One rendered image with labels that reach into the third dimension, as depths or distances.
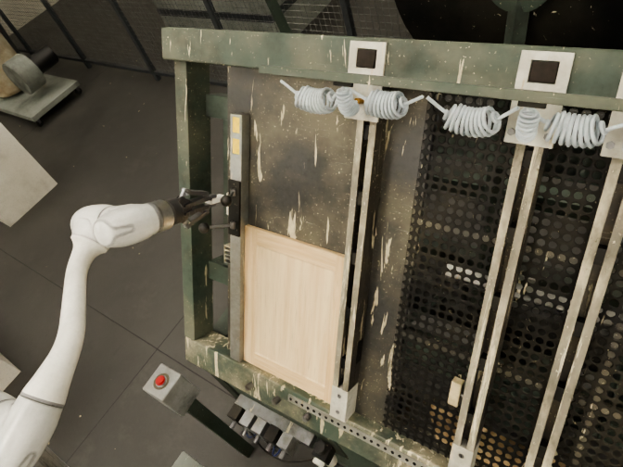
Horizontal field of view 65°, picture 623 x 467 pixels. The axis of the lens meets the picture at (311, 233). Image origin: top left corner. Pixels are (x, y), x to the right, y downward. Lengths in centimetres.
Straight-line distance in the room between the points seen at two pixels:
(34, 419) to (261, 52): 108
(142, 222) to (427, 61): 82
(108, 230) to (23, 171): 390
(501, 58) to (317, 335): 103
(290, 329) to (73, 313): 75
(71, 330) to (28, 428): 23
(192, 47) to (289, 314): 94
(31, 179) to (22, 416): 408
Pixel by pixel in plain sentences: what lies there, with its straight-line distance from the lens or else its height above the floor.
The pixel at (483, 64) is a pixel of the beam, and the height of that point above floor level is 189.
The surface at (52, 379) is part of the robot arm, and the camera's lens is 132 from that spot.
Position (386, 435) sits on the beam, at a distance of 174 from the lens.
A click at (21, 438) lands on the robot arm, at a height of 165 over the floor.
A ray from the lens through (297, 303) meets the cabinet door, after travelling 170.
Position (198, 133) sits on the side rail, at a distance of 184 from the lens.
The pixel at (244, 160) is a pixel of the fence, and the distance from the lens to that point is 167.
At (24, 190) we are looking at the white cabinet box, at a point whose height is 17.
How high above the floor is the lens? 255
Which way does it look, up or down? 48 degrees down
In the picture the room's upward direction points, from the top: 23 degrees counter-clockwise
